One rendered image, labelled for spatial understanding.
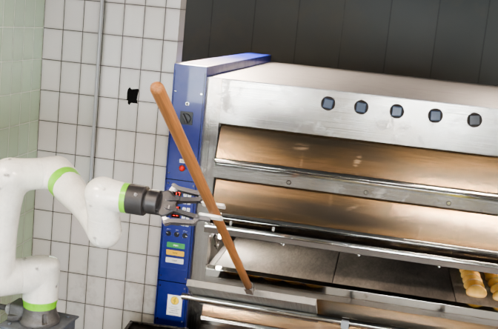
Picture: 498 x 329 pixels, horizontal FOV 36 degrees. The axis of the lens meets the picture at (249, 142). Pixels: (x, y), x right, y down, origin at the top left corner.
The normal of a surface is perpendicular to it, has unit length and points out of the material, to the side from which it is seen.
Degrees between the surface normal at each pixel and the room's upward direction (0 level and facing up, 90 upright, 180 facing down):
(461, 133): 90
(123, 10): 90
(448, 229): 70
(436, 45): 90
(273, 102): 90
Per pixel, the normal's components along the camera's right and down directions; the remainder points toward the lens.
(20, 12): 0.98, 0.12
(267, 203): -0.14, -0.21
